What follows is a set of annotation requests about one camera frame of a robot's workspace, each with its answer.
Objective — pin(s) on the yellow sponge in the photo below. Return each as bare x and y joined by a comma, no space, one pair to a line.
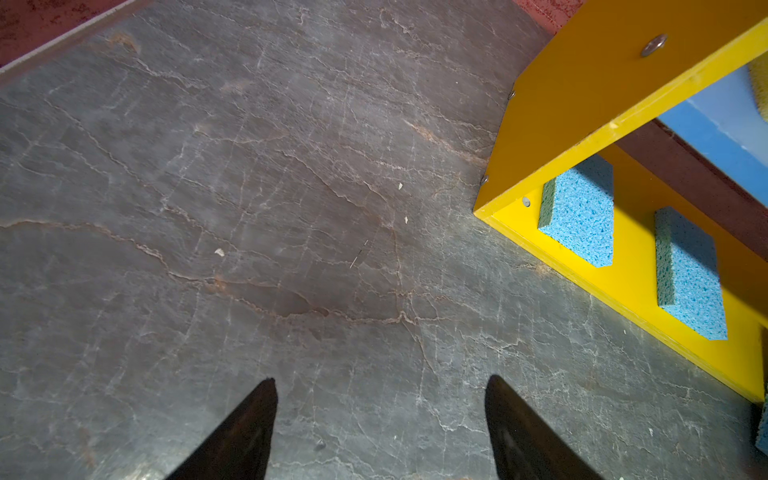
758,75

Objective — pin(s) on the left aluminium corner profile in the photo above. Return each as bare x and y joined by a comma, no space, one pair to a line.
34,31

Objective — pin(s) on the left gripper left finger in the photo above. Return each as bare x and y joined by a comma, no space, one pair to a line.
239,448

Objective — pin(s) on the blue lower shelf board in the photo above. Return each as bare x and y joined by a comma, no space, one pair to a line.
723,124

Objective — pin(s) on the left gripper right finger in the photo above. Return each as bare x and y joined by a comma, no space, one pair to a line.
523,444

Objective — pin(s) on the light blue sponge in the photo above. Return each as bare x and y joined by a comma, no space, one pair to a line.
761,436
688,282
577,210

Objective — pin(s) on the yellow wooden shelf unit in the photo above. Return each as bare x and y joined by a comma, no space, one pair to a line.
598,88

